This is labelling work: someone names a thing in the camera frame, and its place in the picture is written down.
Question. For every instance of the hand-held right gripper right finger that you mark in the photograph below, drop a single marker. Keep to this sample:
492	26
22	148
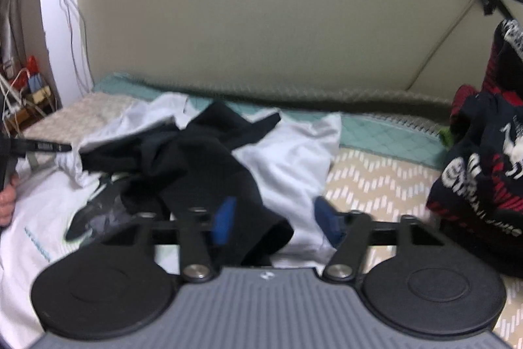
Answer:
327	224

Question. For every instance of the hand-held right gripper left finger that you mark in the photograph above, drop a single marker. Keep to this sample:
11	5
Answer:
224	222

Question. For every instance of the red plastic object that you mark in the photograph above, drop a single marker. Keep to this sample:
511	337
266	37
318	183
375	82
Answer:
32	65

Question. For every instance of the black pants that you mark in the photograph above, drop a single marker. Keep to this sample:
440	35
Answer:
196	161

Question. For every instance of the person's left hand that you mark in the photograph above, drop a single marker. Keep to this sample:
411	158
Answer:
7	204

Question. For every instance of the green cloth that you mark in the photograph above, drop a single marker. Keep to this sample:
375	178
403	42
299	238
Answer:
446	137

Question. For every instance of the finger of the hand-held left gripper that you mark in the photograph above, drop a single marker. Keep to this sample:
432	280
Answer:
41	146

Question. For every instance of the patterned beige bed sheet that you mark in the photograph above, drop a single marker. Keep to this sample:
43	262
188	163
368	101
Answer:
376	177

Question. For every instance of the pile of dark patterned clothes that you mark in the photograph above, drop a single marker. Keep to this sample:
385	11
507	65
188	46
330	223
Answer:
486	169

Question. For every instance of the white printed t-shirt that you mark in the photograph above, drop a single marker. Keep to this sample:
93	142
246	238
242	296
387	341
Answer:
286	169

